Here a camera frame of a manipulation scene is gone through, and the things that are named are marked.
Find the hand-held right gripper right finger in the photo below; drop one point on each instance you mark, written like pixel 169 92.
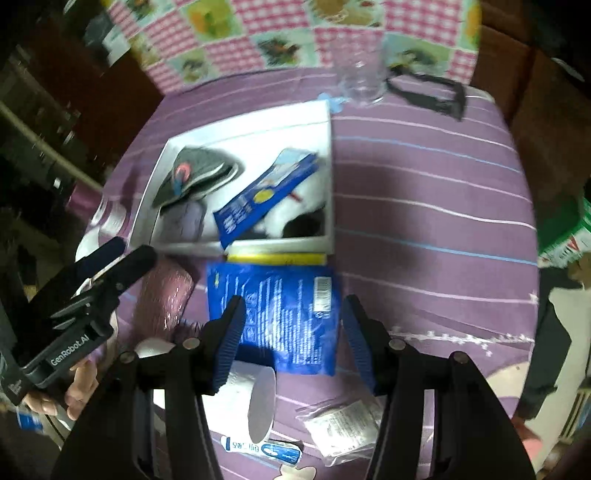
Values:
pixel 360 350

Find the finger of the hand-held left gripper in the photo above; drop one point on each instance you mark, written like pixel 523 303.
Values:
pixel 108 250
pixel 134 264

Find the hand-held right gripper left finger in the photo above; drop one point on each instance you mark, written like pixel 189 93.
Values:
pixel 231 339

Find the pink dotted cloth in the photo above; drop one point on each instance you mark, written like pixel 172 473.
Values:
pixel 164 295

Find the large blue packet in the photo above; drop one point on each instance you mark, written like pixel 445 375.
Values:
pixel 286 314

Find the white cardboard box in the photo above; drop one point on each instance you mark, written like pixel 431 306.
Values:
pixel 258 129

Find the person's left hand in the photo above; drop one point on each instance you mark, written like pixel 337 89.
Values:
pixel 81 387

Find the purple folded cloth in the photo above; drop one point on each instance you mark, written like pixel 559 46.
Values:
pixel 184 221

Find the white toilet paper roll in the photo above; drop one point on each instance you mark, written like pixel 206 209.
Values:
pixel 261 401

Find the clear plastic packet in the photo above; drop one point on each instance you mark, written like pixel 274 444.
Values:
pixel 341 424

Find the yellow packet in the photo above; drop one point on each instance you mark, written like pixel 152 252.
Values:
pixel 277 258

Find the grey plaid fabric pouch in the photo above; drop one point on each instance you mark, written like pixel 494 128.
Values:
pixel 198 166

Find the small white and blue tube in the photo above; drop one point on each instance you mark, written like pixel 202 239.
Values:
pixel 272 450

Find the small blue packet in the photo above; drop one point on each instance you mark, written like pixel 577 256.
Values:
pixel 258 194

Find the white and black plush toy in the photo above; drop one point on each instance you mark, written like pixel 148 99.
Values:
pixel 298 210

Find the dark wooden cabinet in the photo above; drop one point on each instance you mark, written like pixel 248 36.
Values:
pixel 92 92

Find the purple striped bed sheet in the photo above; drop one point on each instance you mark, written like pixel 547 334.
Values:
pixel 415 184

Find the pink checkered printed cloth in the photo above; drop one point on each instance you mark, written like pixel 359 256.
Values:
pixel 231 50

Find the green and white carton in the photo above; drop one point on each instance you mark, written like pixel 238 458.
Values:
pixel 568 230

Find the small light blue object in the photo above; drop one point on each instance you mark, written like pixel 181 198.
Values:
pixel 330 100

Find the black plastic clip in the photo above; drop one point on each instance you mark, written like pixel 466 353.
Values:
pixel 443 104

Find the clear glass cup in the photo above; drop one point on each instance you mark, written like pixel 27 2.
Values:
pixel 360 78

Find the brown wooden cabinet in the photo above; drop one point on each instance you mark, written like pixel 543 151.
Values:
pixel 531 115

